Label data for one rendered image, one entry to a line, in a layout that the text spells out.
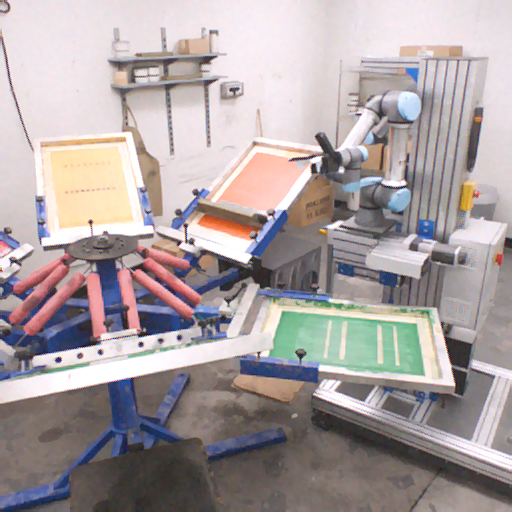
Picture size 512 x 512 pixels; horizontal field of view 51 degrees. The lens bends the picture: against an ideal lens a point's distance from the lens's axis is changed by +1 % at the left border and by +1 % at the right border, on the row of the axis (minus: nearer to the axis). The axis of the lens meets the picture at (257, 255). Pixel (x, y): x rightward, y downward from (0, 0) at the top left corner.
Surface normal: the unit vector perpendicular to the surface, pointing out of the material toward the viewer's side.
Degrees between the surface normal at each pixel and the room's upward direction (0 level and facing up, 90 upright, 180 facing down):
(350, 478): 0
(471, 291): 90
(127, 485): 0
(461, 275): 90
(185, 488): 0
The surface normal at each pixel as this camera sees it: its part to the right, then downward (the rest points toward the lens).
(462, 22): -0.65, 0.30
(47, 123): 0.75, 0.25
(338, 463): 0.00, -0.92
